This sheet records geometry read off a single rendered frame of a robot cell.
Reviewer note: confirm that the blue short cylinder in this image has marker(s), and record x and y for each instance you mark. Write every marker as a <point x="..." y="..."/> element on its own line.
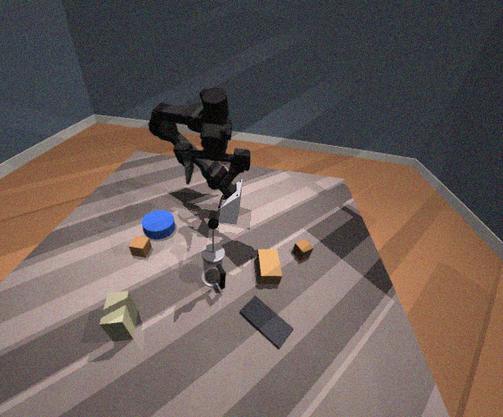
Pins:
<point x="158" y="224"/>

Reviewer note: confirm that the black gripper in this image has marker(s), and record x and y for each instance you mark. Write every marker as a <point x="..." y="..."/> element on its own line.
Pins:
<point x="239" y="161"/>

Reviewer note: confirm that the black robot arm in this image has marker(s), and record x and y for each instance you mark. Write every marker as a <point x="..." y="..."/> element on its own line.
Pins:
<point x="210" y="118"/>

